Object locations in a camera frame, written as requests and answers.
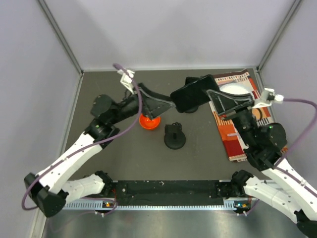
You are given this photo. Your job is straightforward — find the patterned cloth mat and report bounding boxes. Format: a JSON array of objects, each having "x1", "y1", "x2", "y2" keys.
[{"x1": 210, "y1": 69, "x2": 287, "y2": 161}]

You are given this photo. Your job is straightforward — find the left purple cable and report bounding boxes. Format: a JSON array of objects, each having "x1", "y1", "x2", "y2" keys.
[{"x1": 21, "y1": 63, "x2": 144, "y2": 211}]

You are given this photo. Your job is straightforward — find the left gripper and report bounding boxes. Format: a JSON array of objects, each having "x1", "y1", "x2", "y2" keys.
[{"x1": 109, "y1": 82, "x2": 175, "y2": 125}]

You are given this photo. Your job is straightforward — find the orange bowl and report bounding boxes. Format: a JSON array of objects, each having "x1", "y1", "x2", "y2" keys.
[{"x1": 139, "y1": 114, "x2": 161, "y2": 130}]

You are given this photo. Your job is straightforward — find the white paper plate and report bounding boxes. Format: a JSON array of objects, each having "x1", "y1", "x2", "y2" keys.
[{"x1": 219, "y1": 83, "x2": 250, "y2": 95}]

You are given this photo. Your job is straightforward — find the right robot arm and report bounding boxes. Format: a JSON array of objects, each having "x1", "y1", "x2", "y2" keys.
[{"x1": 206, "y1": 88, "x2": 317, "y2": 238}]

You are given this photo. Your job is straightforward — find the black phone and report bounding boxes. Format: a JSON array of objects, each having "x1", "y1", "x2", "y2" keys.
[
  {"x1": 185, "y1": 76, "x2": 200, "y2": 85},
  {"x1": 170, "y1": 74, "x2": 219, "y2": 113}
]

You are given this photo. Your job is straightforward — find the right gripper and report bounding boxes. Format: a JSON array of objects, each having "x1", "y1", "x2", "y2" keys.
[{"x1": 207, "y1": 88, "x2": 257, "y2": 146}]

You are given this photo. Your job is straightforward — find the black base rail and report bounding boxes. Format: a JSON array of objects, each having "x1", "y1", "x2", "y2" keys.
[{"x1": 115, "y1": 180, "x2": 234, "y2": 206}]

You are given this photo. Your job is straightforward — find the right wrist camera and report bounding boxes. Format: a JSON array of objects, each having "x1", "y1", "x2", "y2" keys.
[{"x1": 252, "y1": 88, "x2": 284, "y2": 109}]

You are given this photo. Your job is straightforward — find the black phone stand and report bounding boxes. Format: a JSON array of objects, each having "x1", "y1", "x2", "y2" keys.
[
  {"x1": 164, "y1": 122, "x2": 186, "y2": 150},
  {"x1": 184, "y1": 107, "x2": 199, "y2": 114}
]

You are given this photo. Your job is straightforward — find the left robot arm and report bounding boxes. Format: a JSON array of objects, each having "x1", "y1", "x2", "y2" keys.
[{"x1": 22, "y1": 83, "x2": 176, "y2": 218}]

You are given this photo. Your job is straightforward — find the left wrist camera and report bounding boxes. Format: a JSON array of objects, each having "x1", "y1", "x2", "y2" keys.
[{"x1": 117, "y1": 69, "x2": 135, "y2": 94}]

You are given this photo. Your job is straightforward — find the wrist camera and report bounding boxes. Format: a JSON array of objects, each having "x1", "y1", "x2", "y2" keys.
[
  {"x1": 252, "y1": 88, "x2": 284, "y2": 109},
  {"x1": 117, "y1": 69, "x2": 135, "y2": 94}
]

